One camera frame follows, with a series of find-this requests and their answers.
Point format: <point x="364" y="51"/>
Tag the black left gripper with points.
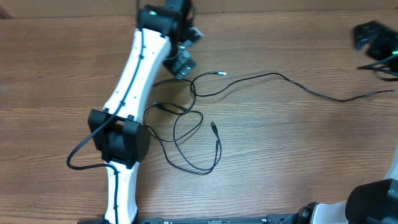
<point x="175" y="66"/>

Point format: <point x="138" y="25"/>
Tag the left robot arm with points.
<point x="161" y="39"/>

